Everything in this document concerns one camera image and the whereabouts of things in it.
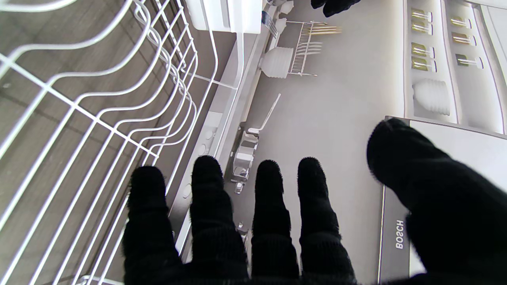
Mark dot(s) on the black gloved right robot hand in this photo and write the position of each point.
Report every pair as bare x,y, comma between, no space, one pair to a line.
214,245

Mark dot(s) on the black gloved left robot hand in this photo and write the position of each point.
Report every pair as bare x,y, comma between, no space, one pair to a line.
336,4

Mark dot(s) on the metal fork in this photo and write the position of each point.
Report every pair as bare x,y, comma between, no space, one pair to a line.
270,23

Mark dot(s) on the white plastic utensil caddy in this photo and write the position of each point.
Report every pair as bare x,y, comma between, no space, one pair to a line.
222,14

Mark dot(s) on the printed kitchen backdrop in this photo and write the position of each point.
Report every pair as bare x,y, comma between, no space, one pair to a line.
336,99

